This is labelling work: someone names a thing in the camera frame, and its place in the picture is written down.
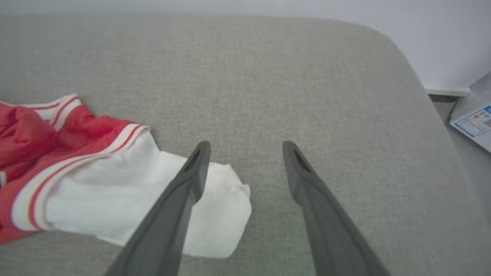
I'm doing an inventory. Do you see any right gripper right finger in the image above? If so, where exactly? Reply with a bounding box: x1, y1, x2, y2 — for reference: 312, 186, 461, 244
283, 141, 390, 276

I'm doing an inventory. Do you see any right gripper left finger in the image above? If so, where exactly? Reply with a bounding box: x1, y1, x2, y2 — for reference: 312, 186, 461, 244
104, 141, 212, 276

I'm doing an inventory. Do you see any red and white jersey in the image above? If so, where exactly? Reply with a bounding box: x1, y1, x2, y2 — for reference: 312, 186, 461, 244
0, 93, 252, 259

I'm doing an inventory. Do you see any grey fabric sofa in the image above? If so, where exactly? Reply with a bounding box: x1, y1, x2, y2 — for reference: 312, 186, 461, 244
0, 13, 491, 276

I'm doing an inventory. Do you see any white box with blue print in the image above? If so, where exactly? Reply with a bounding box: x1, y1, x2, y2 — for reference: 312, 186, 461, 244
449, 104, 491, 154

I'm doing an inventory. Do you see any white skirting board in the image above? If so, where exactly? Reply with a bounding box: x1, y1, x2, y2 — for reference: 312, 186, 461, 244
424, 86, 471, 97

